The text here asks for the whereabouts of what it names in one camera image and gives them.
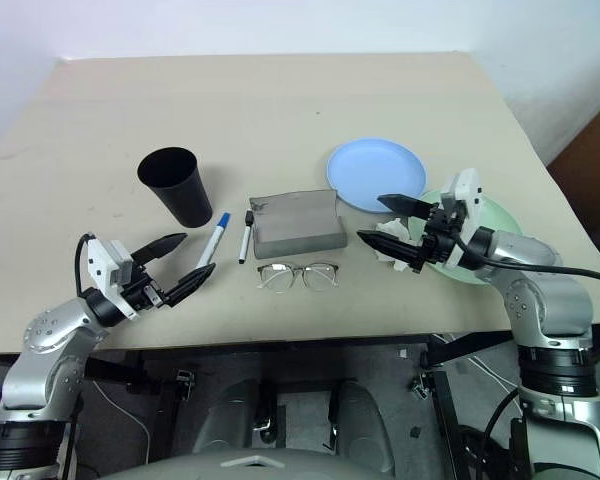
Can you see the light blue plate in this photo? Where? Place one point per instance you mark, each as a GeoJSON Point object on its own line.
{"type": "Point", "coordinates": [375, 167]}

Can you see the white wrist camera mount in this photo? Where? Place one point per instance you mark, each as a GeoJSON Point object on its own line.
{"type": "Point", "coordinates": [102, 262]}
{"type": "Point", "coordinates": [467, 187]}

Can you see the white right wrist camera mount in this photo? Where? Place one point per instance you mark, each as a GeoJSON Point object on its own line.
{"type": "Point", "coordinates": [467, 187]}

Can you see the light green plate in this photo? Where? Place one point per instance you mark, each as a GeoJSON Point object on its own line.
{"type": "Point", "coordinates": [500, 220]}

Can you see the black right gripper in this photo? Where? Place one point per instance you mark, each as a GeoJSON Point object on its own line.
{"type": "Point", "coordinates": [440, 235]}

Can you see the white tissue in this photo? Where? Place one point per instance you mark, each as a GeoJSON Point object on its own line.
{"type": "Point", "coordinates": [395, 227]}

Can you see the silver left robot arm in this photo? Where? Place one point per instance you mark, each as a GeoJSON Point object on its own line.
{"type": "Point", "coordinates": [55, 330]}

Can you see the grey robot torso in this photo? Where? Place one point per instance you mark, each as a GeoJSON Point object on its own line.
{"type": "Point", "coordinates": [230, 467]}

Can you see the clear-framed eyeglasses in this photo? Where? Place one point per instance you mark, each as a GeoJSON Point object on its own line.
{"type": "Point", "coordinates": [275, 277]}

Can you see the grey rounded robot leg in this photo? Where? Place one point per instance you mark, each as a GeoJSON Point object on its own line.
{"type": "Point", "coordinates": [235, 415]}
{"type": "Point", "coordinates": [362, 420]}

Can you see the black-capped white marker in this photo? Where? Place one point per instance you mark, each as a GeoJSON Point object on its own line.
{"type": "Point", "coordinates": [245, 240]}

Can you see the grey glasses case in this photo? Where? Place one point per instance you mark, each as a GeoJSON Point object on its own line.
{"type": "Point", "coordinates": [300, 235]}

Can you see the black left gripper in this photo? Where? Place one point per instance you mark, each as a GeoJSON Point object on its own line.
{"type": "Point", "coordinates": [145, 295]}

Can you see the blue-capped white marker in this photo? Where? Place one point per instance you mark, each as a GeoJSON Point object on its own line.
{"type": "Point", "coordinates": [216, 239]}

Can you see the black table frame bar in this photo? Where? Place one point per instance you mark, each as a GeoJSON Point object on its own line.
{"type": "Point", "coordinates": [460, 347]}
{"type": "Point", "coordinates": [110, 370]}

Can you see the black plastic cup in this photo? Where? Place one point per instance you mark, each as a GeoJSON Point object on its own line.
{"type": "Point", "coordinates": [190, 205]}

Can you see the brown wooden cabinet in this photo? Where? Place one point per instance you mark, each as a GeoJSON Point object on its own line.
{"type": "Point", "coordinates": [590, 160]}

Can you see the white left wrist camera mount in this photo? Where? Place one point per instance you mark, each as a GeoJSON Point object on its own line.
{"type": "Point", "coordinates": [102, 262]}

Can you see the silver metal clamp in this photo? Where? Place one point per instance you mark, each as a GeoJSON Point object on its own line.
{"type": "Point", "coordinates": [186, 384]}
{"type": "Point", "coordinates": [421, 386]}

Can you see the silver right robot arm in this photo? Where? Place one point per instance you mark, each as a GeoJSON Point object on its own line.
{"type": "Point", "coordinates": [545, 300]}

